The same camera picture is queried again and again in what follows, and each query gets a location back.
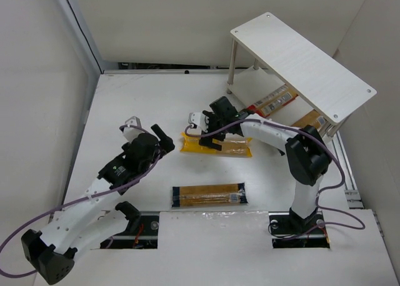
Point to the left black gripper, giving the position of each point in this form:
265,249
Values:
164,139

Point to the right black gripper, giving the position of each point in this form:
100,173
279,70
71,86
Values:
212,133

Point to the yellow spaghetti bag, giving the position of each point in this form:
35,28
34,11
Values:
231,147

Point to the blue spaghetti bag front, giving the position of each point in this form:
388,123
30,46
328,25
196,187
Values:
208,195

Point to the red spaghetti bag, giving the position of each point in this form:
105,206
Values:
273,101

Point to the dark blue spaghetti bag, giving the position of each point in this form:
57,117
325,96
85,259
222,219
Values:
312,118

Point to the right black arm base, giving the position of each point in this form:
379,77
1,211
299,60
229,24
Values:
289,231

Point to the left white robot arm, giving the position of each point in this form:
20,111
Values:
54,250

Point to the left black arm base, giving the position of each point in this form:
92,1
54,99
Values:
140,233

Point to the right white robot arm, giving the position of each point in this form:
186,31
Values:
304,149

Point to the white two-tier shelf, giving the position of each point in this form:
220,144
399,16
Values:
267,54

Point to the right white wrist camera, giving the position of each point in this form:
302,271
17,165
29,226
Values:
197,120

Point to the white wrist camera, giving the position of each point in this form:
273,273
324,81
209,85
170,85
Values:
197,120
131,128

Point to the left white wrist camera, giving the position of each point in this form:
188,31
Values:
131,128

